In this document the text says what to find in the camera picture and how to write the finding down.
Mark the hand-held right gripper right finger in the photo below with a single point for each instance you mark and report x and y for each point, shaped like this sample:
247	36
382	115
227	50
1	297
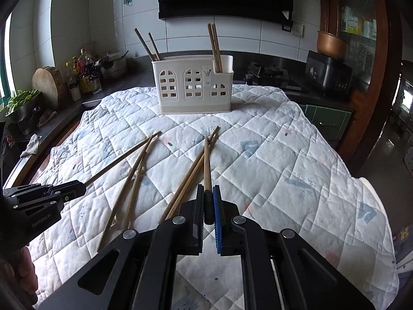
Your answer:
217	219

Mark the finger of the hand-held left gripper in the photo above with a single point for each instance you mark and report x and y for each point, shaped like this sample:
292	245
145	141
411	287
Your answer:
48	188
55	198

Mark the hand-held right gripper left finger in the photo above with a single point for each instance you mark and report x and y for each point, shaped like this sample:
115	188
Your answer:
200	219

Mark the wooden chopstick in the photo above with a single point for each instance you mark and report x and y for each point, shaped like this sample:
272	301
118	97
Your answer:
146	45
190	179
122	200
155	46
137	200
213	46
217	46
189	174
208	168
122	159

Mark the white plastic utensil holder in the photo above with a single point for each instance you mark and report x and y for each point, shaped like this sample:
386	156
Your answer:
180	63

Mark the person's left hand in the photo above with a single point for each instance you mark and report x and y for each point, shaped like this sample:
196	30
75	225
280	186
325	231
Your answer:
19	271

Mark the grey dish cloth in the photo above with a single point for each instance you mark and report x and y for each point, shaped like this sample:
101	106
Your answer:
32	143

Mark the pink rag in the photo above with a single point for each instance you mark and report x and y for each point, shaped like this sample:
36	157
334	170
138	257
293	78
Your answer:
46	116

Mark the white quilted blanket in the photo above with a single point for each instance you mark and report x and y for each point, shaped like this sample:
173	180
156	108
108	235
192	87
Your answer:
274	168

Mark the steel bowl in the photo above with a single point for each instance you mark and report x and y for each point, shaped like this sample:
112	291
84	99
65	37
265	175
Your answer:
22	111

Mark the leafy green vegetables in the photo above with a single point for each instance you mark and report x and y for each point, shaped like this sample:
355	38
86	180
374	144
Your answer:
19	98

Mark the small white jar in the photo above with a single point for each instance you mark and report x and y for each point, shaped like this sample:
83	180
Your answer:
75	90

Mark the round wooden cutting board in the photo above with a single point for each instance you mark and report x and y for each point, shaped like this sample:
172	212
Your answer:
48	85

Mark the yellow cap bottle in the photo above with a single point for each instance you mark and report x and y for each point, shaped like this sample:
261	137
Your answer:
68	71

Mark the large oil bottle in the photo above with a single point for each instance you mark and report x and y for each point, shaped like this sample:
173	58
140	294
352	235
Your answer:
85	74

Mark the steel cooking pot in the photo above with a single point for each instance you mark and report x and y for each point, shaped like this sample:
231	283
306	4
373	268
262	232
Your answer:
114	69

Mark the window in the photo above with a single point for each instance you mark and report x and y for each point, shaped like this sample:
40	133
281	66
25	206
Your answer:
7	58

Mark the green cabinet door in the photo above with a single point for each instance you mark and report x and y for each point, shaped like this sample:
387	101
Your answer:
326	119

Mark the black gas stove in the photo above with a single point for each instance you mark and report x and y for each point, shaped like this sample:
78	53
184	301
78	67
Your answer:
267	74

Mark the black rice cooker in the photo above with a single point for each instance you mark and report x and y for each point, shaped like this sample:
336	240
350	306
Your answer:
326	74

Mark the copper pot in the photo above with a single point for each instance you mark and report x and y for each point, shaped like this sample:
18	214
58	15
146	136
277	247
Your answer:
330	46

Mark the green and white box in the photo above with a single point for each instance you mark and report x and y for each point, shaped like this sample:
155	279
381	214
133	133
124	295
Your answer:
350	22

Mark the wooden glass door cabinet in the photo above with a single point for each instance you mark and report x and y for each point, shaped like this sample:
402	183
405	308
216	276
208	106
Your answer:
384	38

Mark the black wall switch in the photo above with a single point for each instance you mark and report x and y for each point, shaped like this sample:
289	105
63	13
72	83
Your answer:
286	27

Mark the white wall socket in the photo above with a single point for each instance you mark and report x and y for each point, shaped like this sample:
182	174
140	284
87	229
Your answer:
298	29

